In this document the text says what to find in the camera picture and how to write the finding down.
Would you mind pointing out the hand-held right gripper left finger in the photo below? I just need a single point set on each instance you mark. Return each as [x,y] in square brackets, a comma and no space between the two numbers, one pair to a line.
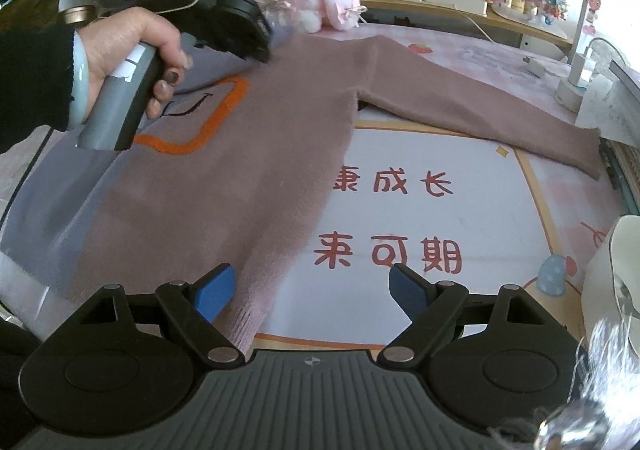
[217,292]

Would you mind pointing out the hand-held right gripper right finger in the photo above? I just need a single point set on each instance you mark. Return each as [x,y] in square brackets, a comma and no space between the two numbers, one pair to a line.
[407,287]

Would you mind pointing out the purple and mauve knit sweater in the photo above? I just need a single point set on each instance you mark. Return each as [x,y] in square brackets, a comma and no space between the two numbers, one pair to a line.
[280,120]

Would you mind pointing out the person's left forearm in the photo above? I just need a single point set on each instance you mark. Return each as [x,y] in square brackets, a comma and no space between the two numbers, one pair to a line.
[35,85]

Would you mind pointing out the person's left hand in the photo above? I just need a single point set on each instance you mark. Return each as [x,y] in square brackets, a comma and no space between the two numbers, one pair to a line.
[120,38]

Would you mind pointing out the metal bowl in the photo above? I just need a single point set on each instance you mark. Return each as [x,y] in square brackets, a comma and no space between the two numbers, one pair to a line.
[80,14]

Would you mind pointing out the pale jade bangle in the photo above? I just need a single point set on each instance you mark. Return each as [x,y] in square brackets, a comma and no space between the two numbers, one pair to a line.
[79,90]

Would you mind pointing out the stack of flat books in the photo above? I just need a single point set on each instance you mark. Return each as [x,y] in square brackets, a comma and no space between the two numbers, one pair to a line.
[622,175]

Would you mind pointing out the small white adapter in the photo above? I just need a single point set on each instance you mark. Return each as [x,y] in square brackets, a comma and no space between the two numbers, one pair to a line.
[534,66]

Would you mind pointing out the white charger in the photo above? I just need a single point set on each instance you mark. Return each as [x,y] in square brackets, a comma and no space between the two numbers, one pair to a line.
[575,80]

